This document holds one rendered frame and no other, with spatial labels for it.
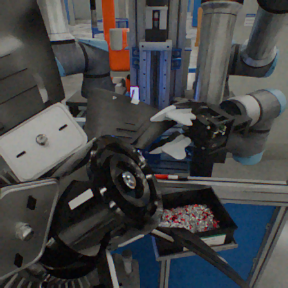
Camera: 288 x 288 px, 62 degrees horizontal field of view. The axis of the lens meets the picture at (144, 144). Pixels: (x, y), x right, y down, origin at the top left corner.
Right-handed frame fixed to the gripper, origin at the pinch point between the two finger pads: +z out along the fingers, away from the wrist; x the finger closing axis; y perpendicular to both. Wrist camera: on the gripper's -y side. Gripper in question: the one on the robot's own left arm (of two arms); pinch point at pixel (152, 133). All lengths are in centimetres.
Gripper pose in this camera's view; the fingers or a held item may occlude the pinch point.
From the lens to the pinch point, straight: 45.8
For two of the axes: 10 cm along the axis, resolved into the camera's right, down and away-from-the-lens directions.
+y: 5.2, 5.3, -6.7
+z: -8.5, 2.8, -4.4
